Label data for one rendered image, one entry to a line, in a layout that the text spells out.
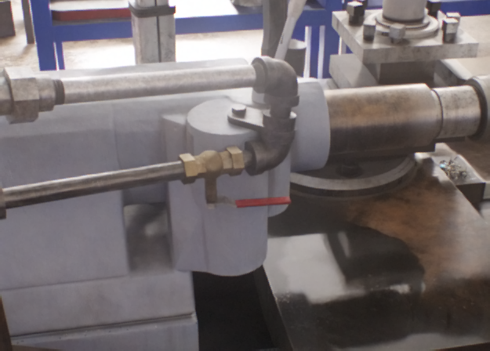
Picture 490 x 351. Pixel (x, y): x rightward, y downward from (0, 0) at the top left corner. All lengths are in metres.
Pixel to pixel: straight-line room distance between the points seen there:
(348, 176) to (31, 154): 0.48
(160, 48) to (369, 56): 1.05
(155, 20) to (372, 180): 1.03
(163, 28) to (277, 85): 1.30
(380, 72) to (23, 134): 0.53
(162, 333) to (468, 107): 0.45
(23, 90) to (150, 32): 1.40
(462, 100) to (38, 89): 0.54
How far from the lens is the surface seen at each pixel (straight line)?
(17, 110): 0.62
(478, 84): 0.99
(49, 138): 0.82
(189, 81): 0.68
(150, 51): 2.03
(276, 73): 0.72
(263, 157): 0.74
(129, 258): 0.88
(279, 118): 0.74
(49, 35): 2.69
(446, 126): 0.97
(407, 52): 1.08
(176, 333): 0.87
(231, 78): 0.70
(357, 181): 1.11
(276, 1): 1.71
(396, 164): 1.15
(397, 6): 1.12
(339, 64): 1.19
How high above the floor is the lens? 1.50
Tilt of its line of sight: 29 degrees down
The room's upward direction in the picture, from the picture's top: straight up
